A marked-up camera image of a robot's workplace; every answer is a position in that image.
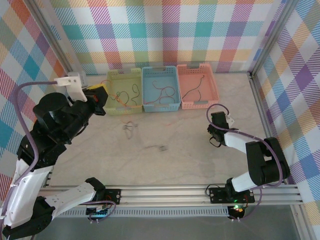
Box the thin red cable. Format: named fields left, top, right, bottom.
left=144, top=81, right=176, bottom=105

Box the green perforated plastic basket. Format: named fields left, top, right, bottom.
left=104, top=67, right=144, bottom=116

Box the pink perforated plastic basket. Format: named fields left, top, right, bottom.
left=176, top=63, right=221, bottom=110

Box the blue perforated plastic basket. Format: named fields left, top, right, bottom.
left=141, top=65, right=181, bottom=113

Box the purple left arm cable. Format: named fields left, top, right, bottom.
left=0, top=81, right=117, bottom=223

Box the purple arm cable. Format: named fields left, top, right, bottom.
left=0, top=81, right=117, bottom=223
left=206, top=104, right=291, bottom=222

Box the aluminium frame post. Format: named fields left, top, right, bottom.
left=29, top=0, right=79, bottom=78
left=249, top=0, right=295, bottom=78

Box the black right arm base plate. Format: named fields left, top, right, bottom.
left=209, top=187, right=256, bottom=204

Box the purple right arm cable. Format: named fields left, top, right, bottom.
left=206, top=104, right=291, bottom=222

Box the aluminium frame rail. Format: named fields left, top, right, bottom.
left=37, top=184, right=305, bottom=208

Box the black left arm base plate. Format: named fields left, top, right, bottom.
left=86, top=188, right=122, bottom=206

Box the grey slotted cable duct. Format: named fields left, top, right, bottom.
left=54, top=208, right=230, bottom=219

